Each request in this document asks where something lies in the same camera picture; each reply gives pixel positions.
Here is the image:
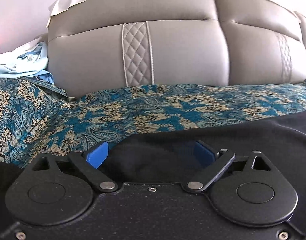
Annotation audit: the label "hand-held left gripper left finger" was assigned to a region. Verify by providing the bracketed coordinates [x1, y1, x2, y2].
[30, 141, 119, 194]

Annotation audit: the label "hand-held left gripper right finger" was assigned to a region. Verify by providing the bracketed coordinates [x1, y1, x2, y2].
[184, 141, 273, 194]

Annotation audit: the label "black pants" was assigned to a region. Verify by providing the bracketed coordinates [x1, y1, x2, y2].
[0, 110, 306, 232]

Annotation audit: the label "teal paisley blanket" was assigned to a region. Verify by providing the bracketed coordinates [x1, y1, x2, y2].
[0, 77, 306, 169]

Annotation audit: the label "beige leather headboard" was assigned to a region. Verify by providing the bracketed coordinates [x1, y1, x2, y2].
[46, 0, 306, 98]

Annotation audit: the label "light blue cloth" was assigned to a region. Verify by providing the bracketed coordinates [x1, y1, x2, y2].
[0, 41, 68, 97]

